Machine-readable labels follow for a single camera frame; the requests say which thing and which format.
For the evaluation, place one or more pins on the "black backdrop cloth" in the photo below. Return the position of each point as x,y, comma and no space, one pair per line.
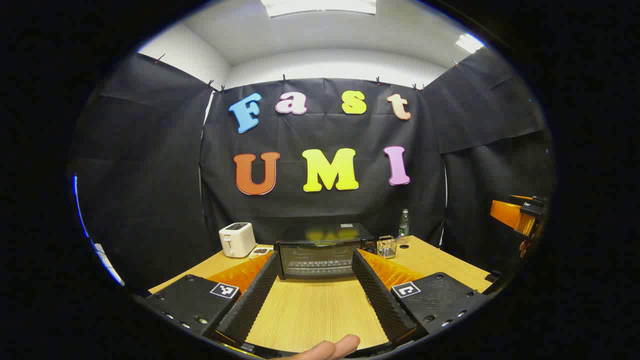
325,135

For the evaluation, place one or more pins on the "clear water bottle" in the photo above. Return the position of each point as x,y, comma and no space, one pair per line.
404,227

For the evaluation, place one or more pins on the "black electric oven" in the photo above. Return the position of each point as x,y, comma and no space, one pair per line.
320,260

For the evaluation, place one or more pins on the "black table edge bracket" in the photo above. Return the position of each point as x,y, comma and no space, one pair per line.
493,276

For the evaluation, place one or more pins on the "clear utensil holder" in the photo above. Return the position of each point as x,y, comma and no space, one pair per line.
386,248

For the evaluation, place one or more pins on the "ceiling light panel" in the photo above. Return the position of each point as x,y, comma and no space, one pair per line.
320,6
469,43

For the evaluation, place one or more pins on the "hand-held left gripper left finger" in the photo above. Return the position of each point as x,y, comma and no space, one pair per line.
255,300

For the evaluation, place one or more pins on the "white toaster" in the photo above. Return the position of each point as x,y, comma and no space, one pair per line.
237,241

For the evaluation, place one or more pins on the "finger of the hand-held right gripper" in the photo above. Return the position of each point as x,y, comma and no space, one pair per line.
505,212

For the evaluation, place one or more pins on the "small plate with snacks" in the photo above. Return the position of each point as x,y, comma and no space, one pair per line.
260,251

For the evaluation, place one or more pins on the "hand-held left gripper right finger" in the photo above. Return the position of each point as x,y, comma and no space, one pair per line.
382,300

